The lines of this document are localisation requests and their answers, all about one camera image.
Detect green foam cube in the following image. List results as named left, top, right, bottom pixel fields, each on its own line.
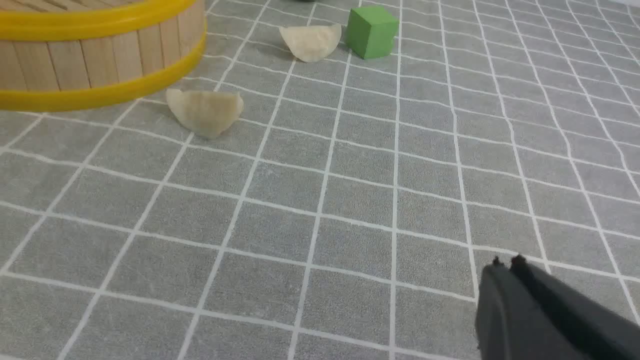
left=345, top=6, right=400, bottom=60

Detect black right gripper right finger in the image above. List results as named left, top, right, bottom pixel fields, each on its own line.
left=510, top=254, right=639, bottom=360

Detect bamboo steamer tray yellow rims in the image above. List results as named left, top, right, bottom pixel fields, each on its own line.
left=0, top=0, right=207, bottom=112

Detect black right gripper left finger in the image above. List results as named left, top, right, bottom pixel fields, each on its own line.
left=475, top=256, right=576, bottom=360

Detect grey checked tablecloth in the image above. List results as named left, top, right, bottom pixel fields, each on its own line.
left=0, top=0, right=640, bottom=360

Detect white dumpling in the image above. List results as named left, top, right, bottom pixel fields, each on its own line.
left=165, top=88, right=244, bottom=139
left=278, top=23, right=342, bottom=63

